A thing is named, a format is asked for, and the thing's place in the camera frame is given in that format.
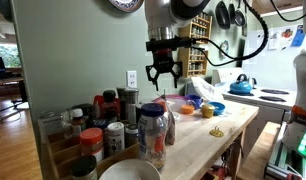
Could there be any blue bowl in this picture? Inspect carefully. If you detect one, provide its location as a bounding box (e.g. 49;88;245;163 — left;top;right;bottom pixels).
210;102;225;115

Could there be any white wall outlet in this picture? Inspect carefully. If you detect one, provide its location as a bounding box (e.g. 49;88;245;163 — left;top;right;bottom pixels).
126;71;137;88

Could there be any white bowl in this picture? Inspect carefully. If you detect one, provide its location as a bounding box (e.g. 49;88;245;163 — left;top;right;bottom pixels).
98;159;161;180

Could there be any wooden organizer crate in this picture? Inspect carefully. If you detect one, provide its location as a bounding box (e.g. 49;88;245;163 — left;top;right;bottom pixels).
46;132;139;180

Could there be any black-capped red bottle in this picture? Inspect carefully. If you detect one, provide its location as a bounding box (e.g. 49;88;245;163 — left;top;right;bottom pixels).
101;90;118;122

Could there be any white plastic bag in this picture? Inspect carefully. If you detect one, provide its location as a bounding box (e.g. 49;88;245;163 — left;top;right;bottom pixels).
185;76;224;101

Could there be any blue mug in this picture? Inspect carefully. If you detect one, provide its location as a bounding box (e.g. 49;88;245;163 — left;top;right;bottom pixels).
185;94;203;109

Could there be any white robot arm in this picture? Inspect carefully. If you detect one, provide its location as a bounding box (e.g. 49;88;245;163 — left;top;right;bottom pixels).
144;0;306;91

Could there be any blue-lidded plastic jar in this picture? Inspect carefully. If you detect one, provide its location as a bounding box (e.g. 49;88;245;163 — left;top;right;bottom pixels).
138;103;167;170

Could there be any white spice shaker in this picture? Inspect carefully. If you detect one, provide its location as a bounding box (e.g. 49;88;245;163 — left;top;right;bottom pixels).
107;122;125;155

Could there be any black hanging pan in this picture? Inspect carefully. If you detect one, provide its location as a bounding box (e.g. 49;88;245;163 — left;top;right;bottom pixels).
215;1;230;30

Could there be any white stove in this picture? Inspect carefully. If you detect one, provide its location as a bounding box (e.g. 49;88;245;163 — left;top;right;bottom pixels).
211;68;296;156

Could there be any blue kettle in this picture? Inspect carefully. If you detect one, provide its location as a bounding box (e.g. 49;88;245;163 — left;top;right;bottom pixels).
230;74;252;94

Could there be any wooden spice rack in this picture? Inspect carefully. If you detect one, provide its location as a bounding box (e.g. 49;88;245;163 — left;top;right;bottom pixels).
178;48;208;78
179;12;212;44

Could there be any cranberries package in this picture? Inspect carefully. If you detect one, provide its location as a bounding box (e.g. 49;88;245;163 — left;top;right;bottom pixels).
164;99;175;145

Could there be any yellow paper clip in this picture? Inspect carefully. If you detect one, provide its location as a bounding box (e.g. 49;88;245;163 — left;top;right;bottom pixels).
209;127;224;137

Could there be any steel pepper grinder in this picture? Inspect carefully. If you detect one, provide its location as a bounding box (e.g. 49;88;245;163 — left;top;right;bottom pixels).
124;88;139;124

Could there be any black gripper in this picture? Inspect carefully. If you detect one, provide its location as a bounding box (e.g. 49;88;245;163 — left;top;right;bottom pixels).
146;39;182;91

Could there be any upper wooden spice rack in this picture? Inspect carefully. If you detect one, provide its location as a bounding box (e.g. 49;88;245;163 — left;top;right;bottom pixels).
179;12;212;44

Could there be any orange-lidded jar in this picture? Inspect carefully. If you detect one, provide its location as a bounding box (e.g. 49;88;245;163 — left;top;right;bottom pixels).
79;128;104;162

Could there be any white carton box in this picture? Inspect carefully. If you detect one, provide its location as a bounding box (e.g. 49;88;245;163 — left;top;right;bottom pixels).
38;116;63;144

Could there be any decorative wall plate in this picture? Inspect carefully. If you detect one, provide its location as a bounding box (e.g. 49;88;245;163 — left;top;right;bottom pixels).
108;0;144;13

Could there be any wooden butcher block table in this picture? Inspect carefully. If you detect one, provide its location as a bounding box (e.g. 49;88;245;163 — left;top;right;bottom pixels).
160;100;259;180

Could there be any orange small cup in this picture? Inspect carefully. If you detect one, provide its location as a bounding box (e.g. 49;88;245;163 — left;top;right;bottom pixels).
181;105;194;115

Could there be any yellow small cup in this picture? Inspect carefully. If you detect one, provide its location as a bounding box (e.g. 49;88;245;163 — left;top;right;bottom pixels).
201;104;215;118

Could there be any lower wooden spice rack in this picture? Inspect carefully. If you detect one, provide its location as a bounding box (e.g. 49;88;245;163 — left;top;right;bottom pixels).
178;48;208;78

